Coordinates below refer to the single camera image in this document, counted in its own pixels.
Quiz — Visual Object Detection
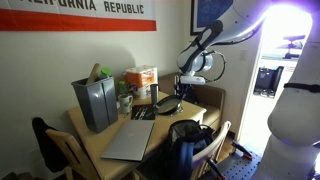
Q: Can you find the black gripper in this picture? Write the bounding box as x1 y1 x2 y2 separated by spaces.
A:
175 83 194 105

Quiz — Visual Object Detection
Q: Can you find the stainless steel tumbler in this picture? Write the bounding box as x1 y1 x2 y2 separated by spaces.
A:
149 83 160 107

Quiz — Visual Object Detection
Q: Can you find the red and white marker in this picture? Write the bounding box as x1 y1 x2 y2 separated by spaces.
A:
137 106 150 120

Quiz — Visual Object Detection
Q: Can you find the black notebook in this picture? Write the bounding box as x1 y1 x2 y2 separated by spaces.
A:
130 104 157 121

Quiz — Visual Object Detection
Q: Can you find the paper towel roll pack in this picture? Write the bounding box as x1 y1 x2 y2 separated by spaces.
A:
125 64 159 100

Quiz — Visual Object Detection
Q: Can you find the black and blue backpack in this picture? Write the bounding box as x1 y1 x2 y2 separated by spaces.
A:
166 119 216 180

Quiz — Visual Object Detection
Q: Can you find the wooden chair with backpack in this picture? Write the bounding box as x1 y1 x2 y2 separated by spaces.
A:
189 120 232 180

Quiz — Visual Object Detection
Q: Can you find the white mug with green print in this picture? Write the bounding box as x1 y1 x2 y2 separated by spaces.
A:
117 93 134 115

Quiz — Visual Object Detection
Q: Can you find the grey closed laptop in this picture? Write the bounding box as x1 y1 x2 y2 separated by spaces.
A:
100 118 156 163

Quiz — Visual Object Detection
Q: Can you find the red and black clamp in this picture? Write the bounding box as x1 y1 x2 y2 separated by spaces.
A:
231 140 254 162
205 157 229 180

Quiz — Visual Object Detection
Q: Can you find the green capped bottle in bin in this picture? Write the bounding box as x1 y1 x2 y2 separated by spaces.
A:
99 67 113 81

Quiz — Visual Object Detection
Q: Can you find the grey plastic trash bin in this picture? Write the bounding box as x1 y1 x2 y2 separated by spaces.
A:
70 76 119 134

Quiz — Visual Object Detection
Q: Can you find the black box in doorway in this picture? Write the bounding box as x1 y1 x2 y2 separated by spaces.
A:
253 65 285 99

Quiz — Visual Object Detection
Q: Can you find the blue framed poster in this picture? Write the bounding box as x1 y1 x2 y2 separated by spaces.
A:
190 0 235 37

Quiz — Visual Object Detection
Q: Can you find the brown cardboard tube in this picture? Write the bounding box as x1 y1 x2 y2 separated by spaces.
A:
86 62 103 85

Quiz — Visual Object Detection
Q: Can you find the wooden chair with jacket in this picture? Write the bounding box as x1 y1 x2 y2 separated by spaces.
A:
45 128 103 180

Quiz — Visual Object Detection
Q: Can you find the California Republic flag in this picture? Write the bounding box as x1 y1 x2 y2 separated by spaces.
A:
0 0 158 33

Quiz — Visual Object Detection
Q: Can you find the black jacket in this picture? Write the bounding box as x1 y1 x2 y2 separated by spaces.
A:
31 116 70 174

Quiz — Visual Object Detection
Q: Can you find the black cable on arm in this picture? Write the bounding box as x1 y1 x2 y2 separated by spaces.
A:
175 19 268 84

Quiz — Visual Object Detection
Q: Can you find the white light switch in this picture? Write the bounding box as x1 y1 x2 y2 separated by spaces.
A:
239 49 249 62

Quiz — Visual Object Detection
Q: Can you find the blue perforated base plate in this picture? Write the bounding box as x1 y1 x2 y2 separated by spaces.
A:
218 150 263 180

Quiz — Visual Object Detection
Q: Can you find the black strap on arm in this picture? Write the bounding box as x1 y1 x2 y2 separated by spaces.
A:
283 82 320 94

